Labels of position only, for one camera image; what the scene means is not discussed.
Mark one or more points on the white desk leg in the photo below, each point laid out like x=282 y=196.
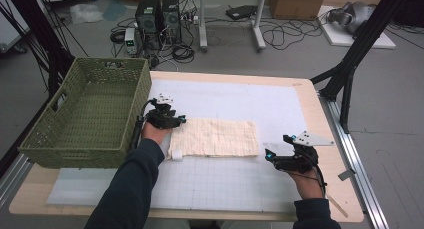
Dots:
x=258 y=22
x=203 y=22

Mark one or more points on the flat black device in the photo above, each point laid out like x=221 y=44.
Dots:
x=240 y=12

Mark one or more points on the white power strip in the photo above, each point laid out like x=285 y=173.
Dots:
x=190 y=19

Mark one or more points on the large black computer tower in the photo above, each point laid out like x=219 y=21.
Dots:
x=148 y=19

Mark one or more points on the white grid mat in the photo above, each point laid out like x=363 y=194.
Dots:
x=226 y=102

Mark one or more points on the black frame stand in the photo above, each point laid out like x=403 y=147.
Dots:
x=361 y=39

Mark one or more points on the small wooden stick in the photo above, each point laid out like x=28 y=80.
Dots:
x=338 y=206

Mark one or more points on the cream cloth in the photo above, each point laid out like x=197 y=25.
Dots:
x=216 y=137

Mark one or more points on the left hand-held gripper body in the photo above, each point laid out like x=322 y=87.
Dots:
x=163 y=119

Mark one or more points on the grey power supply unit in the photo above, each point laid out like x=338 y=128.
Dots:
x=130 y=40

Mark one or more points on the small black computer tower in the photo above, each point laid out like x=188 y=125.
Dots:
x=171 y=19

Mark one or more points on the large cardboard box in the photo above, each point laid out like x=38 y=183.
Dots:
x=296 y=4

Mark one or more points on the white floor board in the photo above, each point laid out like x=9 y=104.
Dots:
x=340 y=37

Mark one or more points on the grey tape piece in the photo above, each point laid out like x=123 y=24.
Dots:
x=344 y=175

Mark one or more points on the person's left hand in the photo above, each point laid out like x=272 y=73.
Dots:
x=153 y=133

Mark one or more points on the clear plastic bag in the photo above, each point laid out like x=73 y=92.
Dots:
x=86 y=13

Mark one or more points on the white cabinet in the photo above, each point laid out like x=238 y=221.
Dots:
x=10 y=29

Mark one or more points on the person's right hand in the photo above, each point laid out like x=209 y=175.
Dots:
x=310 y=185

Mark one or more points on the green woven basket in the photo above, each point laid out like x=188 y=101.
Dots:
x=83 y=122

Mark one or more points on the grey headset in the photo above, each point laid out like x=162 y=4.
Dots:
x=353 y=15

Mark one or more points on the aluminium rail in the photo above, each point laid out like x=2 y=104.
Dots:
x=356 y=155
x=11 y=180

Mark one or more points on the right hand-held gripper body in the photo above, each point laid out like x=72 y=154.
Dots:
x=310 y=139

